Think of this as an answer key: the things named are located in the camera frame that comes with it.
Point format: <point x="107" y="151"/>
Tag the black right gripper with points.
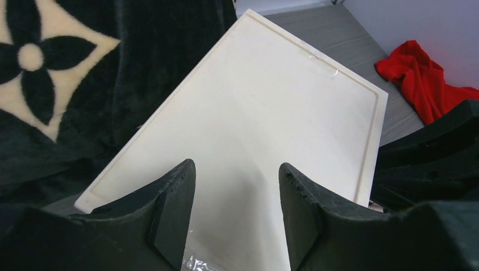
<point x="436" y="162"/>

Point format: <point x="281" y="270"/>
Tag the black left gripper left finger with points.
<point x="144" y="230"/>

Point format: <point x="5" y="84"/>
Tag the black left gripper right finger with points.
<point x="325" y="231"/>

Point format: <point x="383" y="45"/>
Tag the white pink drawer organizer box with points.
<point x="259" y="98"/>

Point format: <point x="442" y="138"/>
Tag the red cloth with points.
<point x="421" y="82"/>

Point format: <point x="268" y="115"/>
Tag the black floral plush blanket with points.
<point x="79" y="78"/>

